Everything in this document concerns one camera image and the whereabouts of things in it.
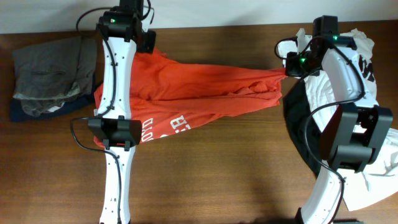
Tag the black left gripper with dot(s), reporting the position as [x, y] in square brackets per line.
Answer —
[148, 46]

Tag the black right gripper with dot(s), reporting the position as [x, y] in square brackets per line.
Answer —
[291, 69]

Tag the orange red printed t-shirt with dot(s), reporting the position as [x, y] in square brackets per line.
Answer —
[169, 97]

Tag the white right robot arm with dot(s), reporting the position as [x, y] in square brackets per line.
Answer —
[332, 118]

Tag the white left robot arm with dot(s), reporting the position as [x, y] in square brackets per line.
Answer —
[124, 31]

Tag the black garment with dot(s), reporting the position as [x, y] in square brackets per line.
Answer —
[296, 112]

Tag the folded grey garment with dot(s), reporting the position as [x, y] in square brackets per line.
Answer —
[51, 74]

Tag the folded navy blue garment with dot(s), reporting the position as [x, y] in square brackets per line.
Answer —
[18, 115]

